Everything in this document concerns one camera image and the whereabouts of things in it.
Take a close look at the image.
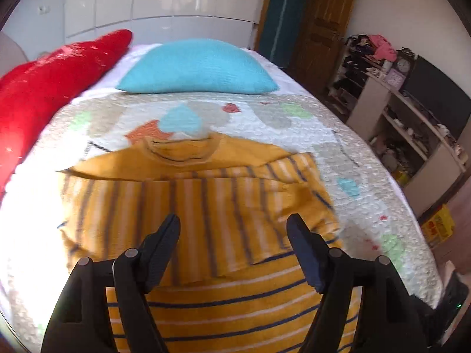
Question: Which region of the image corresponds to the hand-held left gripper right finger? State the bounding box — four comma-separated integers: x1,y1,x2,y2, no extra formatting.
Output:
286,213,429,353

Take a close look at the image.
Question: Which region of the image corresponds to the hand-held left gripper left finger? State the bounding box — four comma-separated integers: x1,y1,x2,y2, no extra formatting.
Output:
40,213,181,353

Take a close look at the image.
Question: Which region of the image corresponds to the yellow striped sweater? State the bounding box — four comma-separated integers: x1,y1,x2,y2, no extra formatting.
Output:
56,134,359,353

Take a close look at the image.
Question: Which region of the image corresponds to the yellow printed box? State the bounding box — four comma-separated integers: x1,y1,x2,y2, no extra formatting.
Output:
421,204,457,249

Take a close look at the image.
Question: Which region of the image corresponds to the heart-patterned quilt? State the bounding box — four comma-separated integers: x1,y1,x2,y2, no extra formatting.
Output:
0,94,442,339

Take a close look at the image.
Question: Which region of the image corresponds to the white shelf unit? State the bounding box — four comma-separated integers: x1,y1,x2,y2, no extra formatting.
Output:
326,35,471,221

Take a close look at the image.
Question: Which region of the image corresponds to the turquoise pillow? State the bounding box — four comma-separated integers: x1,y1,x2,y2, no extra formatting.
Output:
115,39,279,94

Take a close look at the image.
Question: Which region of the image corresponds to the purple square clock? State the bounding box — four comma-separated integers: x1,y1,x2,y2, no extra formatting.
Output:
386,69,406,89

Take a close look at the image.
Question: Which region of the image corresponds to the red pillow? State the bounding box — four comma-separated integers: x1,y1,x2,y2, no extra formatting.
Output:
0,29,133,199

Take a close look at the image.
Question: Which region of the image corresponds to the black television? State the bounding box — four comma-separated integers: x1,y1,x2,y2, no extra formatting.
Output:
401,55,471,142

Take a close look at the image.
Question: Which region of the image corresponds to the round ornate clock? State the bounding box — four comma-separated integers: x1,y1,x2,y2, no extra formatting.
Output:
395,49,416,75

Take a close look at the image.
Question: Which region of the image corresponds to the pink cloth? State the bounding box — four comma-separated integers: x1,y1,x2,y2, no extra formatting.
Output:
369,34,398,62

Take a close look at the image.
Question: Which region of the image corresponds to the wooden door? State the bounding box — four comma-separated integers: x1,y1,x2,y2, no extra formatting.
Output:
287,0,360,87

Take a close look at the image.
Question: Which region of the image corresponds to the teal door curtain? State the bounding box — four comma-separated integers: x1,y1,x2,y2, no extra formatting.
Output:
258,0,311,67

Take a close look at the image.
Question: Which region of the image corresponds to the glossy white wardrobe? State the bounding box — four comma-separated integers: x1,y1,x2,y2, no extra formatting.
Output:
64,0,266,50

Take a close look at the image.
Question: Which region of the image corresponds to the white headboard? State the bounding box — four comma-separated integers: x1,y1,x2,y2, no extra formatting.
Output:
0,31,29,78

